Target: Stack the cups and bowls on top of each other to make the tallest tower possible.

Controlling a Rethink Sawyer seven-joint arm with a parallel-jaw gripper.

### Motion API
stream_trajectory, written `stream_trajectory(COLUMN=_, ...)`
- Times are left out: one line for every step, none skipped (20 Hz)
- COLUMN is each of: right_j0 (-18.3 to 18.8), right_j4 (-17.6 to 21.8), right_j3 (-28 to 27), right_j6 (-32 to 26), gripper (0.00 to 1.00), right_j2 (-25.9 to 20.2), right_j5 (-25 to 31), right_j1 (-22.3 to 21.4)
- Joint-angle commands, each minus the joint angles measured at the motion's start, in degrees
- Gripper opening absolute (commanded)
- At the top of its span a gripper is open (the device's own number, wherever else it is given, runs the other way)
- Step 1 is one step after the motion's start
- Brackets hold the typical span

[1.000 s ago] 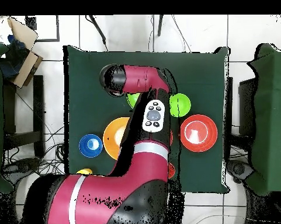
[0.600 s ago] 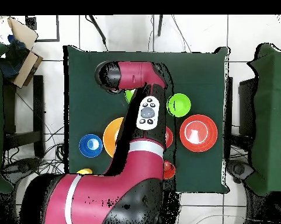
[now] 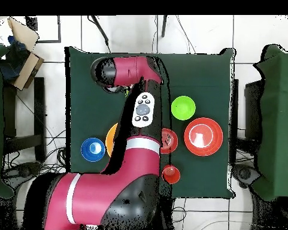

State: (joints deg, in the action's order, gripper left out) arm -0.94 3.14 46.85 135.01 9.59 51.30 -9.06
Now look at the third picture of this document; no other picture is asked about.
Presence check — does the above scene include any red plastic cup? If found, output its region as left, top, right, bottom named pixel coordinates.
left=162, top=164, right=181, bottom=185

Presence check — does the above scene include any small red plastic bowl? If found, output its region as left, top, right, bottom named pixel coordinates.
left=159, top=128, right=179, bottom=155

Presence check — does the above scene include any large orange plastic bowl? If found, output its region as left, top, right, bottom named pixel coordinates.
left=105, top=122, right=119, bottom=158

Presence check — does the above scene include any small green plastic bowl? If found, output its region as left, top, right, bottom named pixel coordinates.
left=171, top=95, right=196, bottom=121

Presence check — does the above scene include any dark blue plastic bowl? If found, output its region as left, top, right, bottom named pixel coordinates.
left=80, top=137, right=106, bottom=163

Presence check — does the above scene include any large red plastic bowl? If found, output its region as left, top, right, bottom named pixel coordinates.
left=183, top=117, right=224, bottom=157

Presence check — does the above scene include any dark green table cloth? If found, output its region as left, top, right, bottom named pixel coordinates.
left=65, top=46, right=236, bottom=199

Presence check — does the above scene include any black pole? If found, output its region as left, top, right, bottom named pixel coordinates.
left=160, top=15, right=169, bottom=38

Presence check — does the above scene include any black chair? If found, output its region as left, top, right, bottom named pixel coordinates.
left=244, top=79, right=265, bottom=140

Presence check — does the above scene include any grey chair base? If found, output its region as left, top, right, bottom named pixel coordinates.
left=231, top=164, right=261, bottom=189

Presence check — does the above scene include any cardboard box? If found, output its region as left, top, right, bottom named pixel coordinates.
left=7, top=16, right=45, bottom=92

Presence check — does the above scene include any black chair base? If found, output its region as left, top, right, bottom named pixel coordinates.
left=1, top=161, right=43, bottom=185

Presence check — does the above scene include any blue cloth bundle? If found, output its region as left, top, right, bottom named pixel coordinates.
left=0, top=35, right=31, bottom=81

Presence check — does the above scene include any tangle of cables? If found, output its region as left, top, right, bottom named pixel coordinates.
left=2, top=129, right=69, bottom=174

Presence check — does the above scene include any thin black cable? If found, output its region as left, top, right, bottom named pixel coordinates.
left=174, top=15, right=197, bottom=54

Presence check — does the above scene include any thick black cable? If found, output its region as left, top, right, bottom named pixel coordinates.
left=87, top=15, right=113, bottom=54

